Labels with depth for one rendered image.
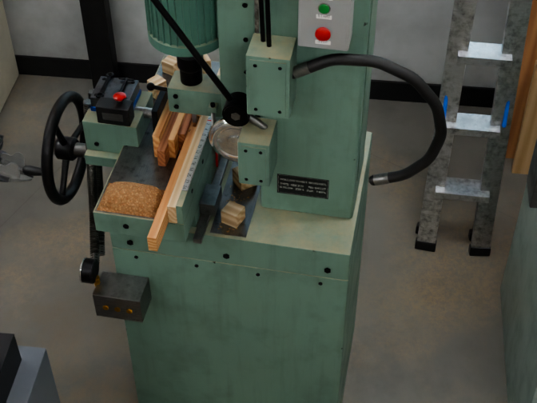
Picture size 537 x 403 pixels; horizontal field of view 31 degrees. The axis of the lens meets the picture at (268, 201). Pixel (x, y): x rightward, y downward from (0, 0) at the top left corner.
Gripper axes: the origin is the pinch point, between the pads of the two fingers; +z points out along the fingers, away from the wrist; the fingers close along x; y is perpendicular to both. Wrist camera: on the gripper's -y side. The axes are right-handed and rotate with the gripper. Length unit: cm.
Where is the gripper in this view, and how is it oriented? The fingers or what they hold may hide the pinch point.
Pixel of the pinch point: (27, 177)
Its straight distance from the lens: 247.3
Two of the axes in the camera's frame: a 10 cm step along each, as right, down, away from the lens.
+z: 9.2, 3.7, 1.1
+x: 1.9, -6.8, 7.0
